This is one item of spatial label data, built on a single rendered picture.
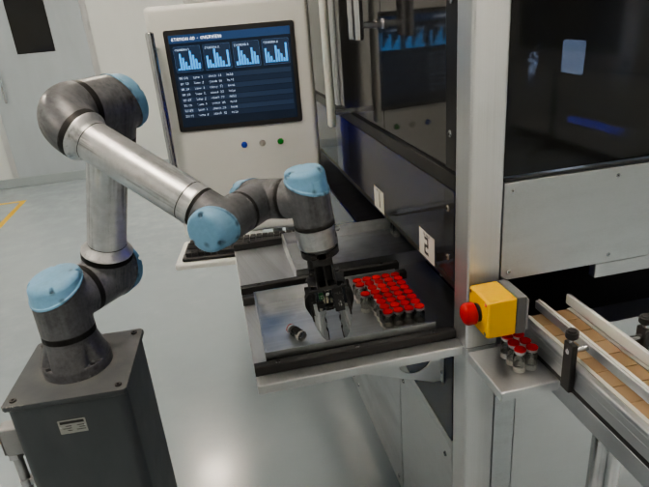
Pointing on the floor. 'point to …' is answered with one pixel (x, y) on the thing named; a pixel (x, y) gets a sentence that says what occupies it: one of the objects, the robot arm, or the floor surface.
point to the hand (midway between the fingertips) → (335, 331)
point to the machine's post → (477, 215)
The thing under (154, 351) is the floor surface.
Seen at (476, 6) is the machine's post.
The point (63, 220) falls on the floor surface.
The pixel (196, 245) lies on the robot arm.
